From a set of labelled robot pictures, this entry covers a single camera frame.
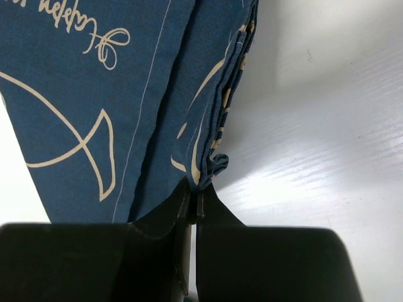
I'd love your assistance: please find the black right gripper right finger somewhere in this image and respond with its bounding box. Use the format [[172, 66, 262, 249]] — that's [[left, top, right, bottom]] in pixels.
[[196, 186, 362, 301]]

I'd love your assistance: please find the navy blue fish placemat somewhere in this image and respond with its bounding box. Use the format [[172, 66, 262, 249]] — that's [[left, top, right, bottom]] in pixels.
[[1, 1, 258, 223]]

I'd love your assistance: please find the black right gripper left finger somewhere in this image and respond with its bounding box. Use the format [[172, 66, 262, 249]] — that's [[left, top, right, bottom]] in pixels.
[[1, 180, 191, 301]]

